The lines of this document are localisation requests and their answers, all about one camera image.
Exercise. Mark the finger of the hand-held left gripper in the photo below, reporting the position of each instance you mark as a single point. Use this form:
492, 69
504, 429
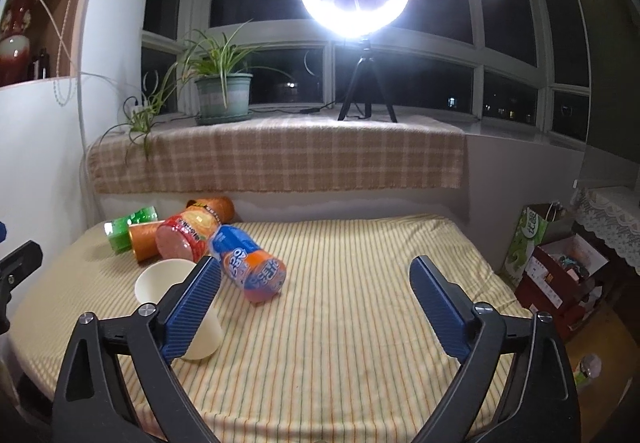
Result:
20, 263

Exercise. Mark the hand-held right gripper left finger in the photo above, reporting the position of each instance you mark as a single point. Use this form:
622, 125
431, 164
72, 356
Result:
192, 303

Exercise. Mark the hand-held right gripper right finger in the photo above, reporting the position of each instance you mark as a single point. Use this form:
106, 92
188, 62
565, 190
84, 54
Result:
440, 303

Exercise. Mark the cream paper cup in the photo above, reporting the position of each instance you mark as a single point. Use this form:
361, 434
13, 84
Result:
150, 283

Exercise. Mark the blue orange snack canister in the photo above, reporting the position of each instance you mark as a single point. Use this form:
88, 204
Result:
250, 268

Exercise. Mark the red snack canister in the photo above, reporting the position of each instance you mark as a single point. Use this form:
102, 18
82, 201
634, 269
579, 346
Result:
185, 233

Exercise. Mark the orange metallic canister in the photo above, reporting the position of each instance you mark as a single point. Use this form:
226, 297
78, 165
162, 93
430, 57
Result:
142, 240

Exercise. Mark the yellow striped cloth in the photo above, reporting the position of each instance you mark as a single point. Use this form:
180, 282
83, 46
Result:
350, 298

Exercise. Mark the brown orange snack canister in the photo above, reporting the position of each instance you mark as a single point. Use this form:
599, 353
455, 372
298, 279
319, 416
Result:
220, 208

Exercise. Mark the green paper bag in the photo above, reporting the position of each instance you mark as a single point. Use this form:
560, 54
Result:
522, 248

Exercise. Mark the green snack canister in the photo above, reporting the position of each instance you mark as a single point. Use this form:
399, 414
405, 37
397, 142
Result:
117, 233

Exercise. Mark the red cardboard box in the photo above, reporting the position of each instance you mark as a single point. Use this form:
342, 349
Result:
545, 283

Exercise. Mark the clear plastic bottle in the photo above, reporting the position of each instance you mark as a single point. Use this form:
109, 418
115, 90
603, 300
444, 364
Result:
587, 370

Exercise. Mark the beige checked cloth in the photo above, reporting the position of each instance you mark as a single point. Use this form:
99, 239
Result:
300, 153

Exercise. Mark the green pot saucer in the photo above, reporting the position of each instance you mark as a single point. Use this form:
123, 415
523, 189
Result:
225, 119

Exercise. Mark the white lace cloth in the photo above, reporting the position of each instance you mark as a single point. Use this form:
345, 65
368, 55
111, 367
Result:
610, 213

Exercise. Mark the white power strip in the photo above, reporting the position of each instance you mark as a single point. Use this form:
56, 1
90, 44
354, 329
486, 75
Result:
134, 107

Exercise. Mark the small dark bottles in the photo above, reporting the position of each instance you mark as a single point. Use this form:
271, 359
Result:
41, 65

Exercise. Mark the green plant pot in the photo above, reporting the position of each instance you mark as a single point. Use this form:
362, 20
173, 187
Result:
225, 95

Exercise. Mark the red white vase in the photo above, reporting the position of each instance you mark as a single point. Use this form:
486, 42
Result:
15, 53

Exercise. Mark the black tripod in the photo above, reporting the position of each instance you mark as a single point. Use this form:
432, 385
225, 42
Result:
365, 73

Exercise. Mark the spider plant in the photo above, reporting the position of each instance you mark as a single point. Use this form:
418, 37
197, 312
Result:
210, 53

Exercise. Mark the white window frame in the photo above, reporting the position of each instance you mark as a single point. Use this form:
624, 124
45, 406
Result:
480, 55

